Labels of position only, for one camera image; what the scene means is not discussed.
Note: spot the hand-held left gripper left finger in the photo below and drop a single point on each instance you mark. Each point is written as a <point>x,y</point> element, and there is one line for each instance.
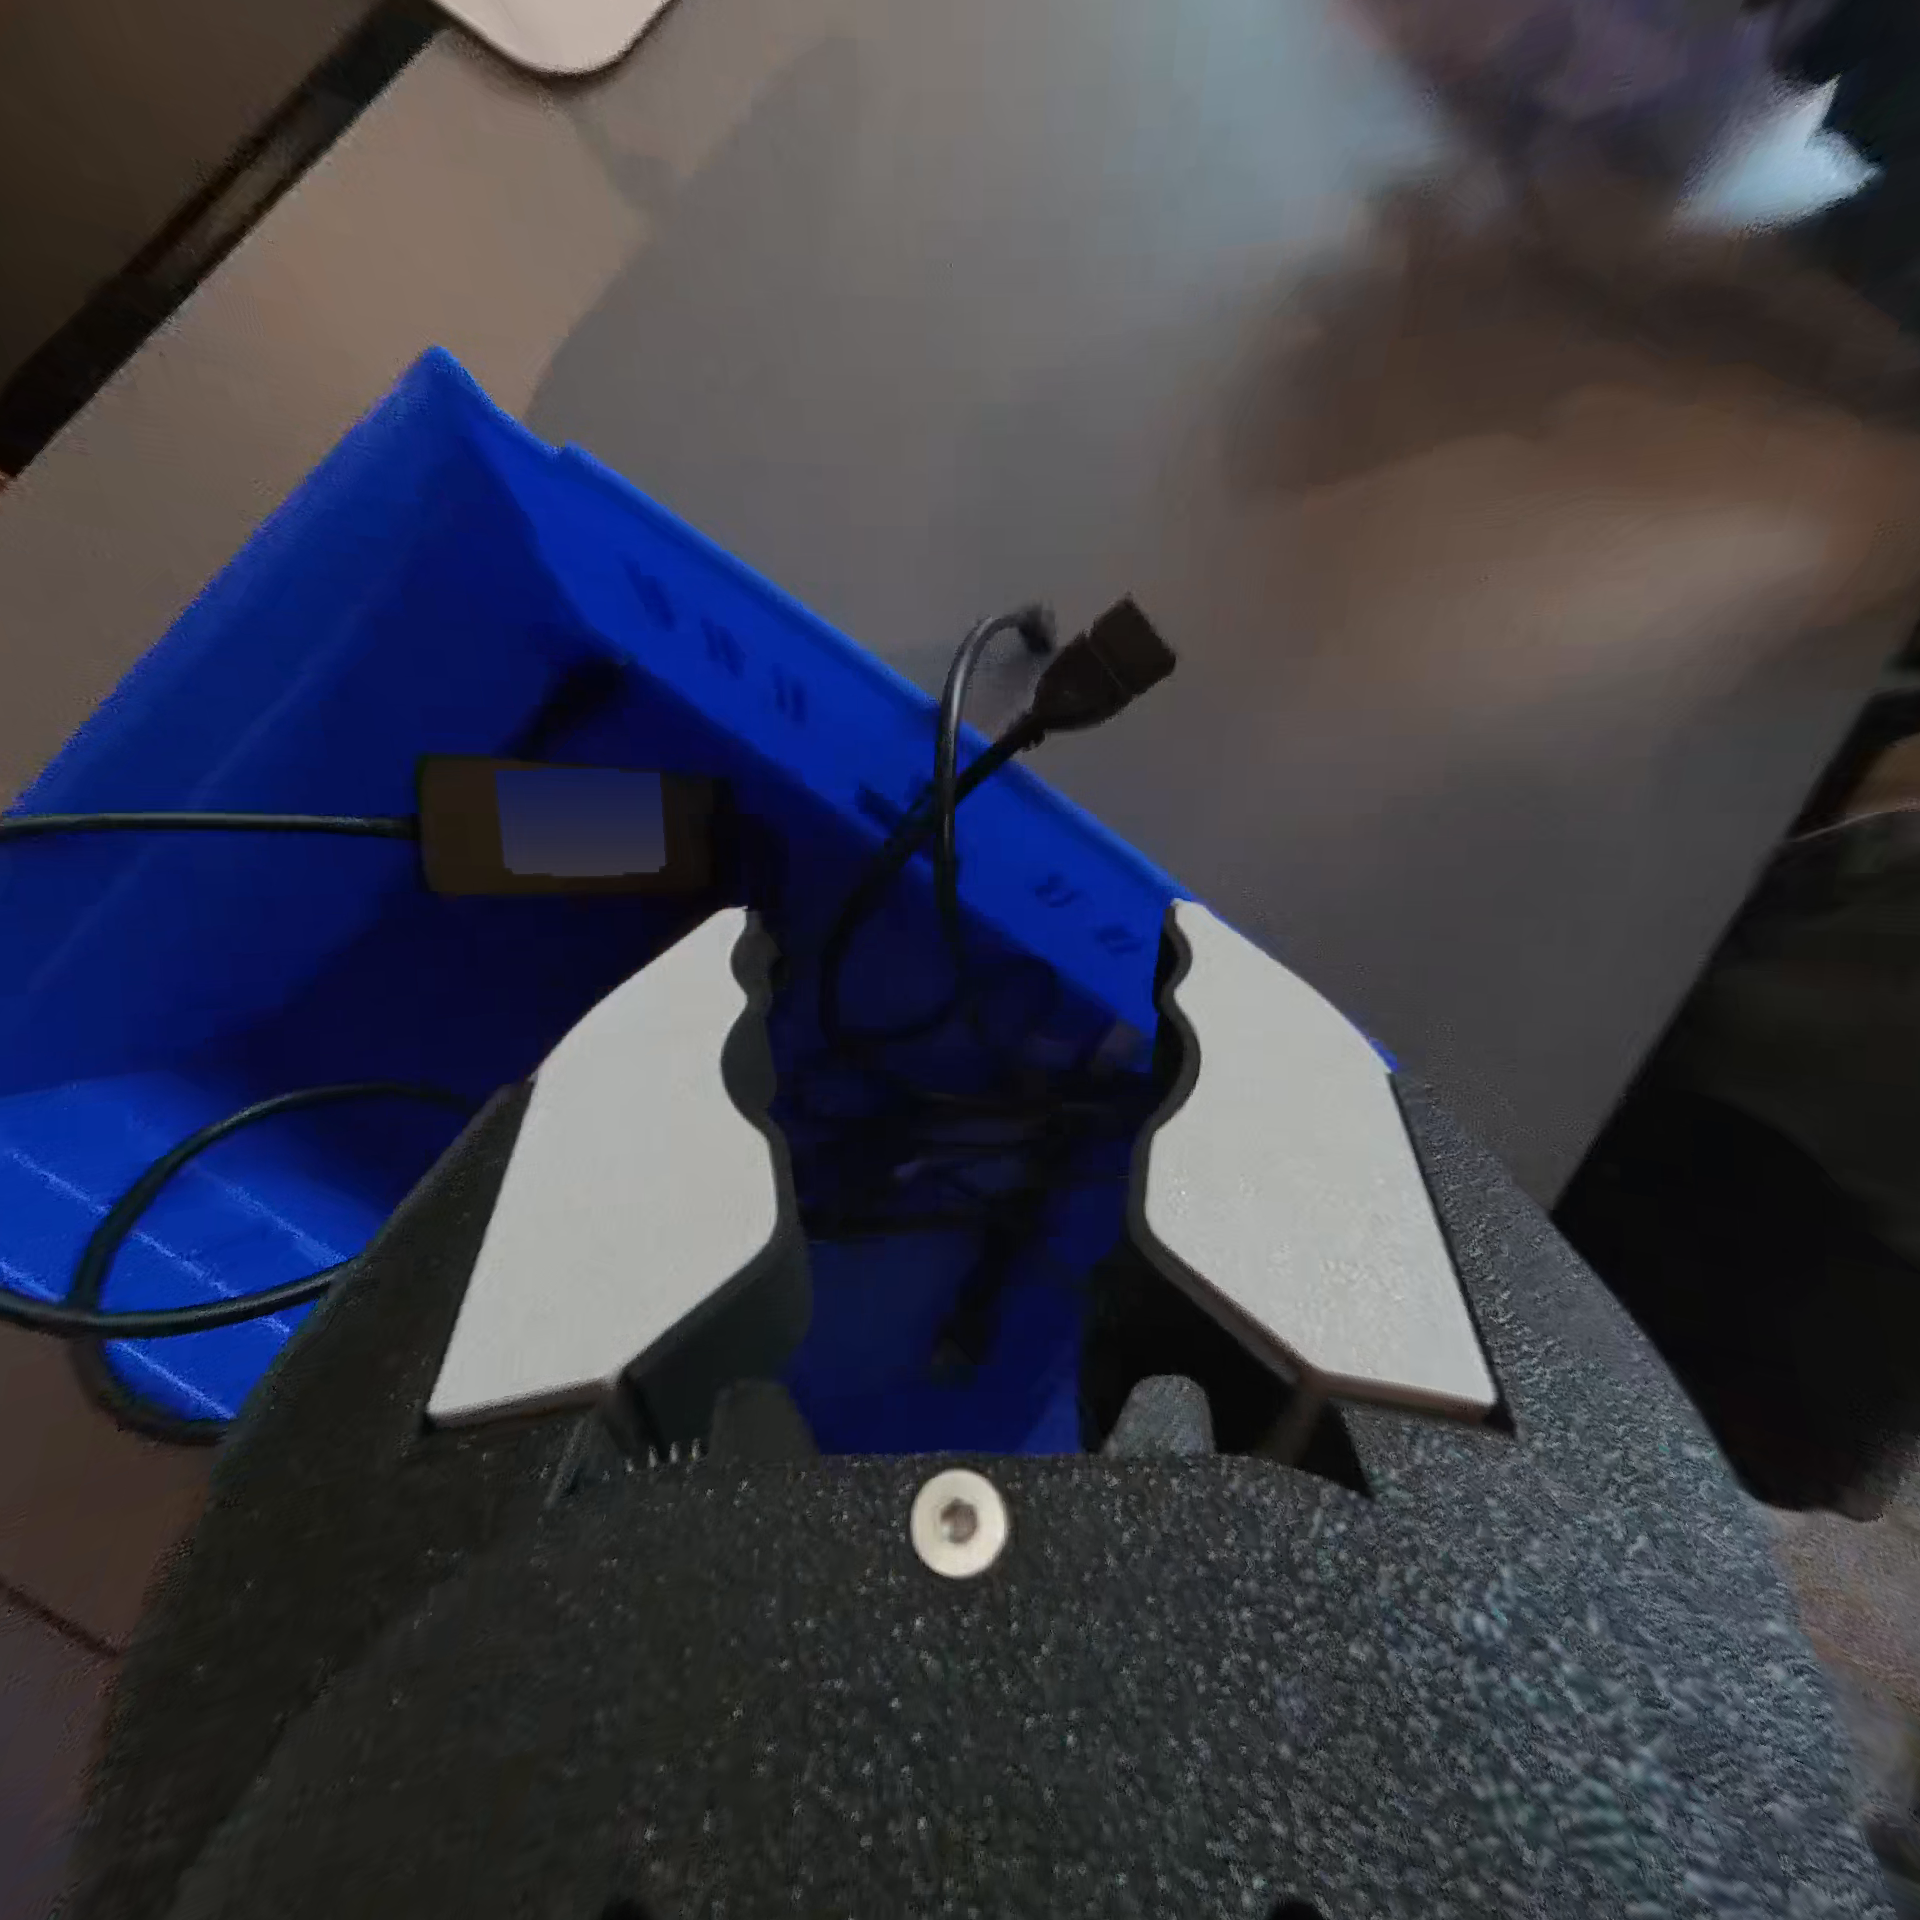
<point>602,1201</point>

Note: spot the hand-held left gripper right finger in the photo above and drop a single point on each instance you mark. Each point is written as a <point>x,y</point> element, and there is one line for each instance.
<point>1322,1201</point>

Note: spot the black usb hub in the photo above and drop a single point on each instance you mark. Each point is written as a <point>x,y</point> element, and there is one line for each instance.
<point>457,826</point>

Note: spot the blue plastic bin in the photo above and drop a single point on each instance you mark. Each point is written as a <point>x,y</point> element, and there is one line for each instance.
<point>271,692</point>

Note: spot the white document stand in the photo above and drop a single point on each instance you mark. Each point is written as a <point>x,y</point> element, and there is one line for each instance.
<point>557,30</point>

